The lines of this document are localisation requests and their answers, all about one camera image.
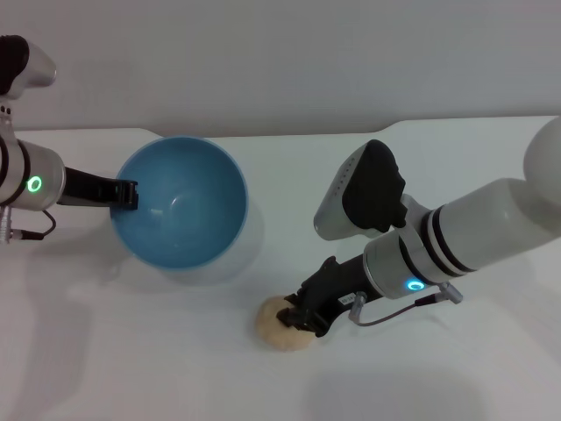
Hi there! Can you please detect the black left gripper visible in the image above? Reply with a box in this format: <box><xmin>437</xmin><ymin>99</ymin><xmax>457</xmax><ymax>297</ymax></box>
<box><xmin>57</xmin><ymin>166</ymin><xmax>141</xmax><ymax>212</ymax></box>

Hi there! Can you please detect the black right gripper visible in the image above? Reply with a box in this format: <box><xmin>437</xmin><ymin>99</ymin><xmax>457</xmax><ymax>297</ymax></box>
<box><xmin>275</xmin><ymin>255</ymin><xmax>379</xmax><ymax>339</ymax></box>

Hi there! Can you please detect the round egg yolk pastry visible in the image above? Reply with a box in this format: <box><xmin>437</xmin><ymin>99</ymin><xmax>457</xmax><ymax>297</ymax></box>
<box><xmin>254</xmin><ymin>296</ymin><xmax>319</xmax><ymax>353</ymax></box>

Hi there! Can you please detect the blue bowl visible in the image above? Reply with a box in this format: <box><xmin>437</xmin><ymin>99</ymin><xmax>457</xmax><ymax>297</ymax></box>
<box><xmin>109</xmin><ymin>136</ymin><xmax>250</xmax><ymax>271</ymax></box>

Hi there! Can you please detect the grey right arm cable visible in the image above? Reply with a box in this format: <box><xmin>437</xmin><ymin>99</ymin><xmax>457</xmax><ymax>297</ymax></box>
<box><xmin>348</xmin><ymin>282</ymin><xmax>465</xmax><ymax>328</ymax></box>

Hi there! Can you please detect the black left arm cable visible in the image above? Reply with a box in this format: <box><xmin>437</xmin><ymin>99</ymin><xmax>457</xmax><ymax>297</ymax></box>
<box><xmin>0</xmin><ymin>204</ymin><xmax>56</xmax><ymax>246</ymax></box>

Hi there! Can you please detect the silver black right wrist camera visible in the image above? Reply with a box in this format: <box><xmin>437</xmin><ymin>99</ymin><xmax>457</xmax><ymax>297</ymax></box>
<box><xmin>313</xmin><ymin>139</ymin><xmax>409</xmax><ymax>242</ymax></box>

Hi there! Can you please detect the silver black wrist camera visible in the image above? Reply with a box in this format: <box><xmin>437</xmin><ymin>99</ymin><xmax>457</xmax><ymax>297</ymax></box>
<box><xmin>0</xmin><ymin>34</ymin><xmax>58</xmax><ymax>101</ymax></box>
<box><xmin>313</xmin><ymin>139</ymin><xmax>409</xmax><ymax>242</ymax></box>

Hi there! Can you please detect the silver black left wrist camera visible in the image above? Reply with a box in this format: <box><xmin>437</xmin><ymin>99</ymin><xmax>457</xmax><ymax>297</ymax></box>
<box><xmin>0</xmin><ymin>34</ymin><xmax>58</xmax><ymax>101</ymax></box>

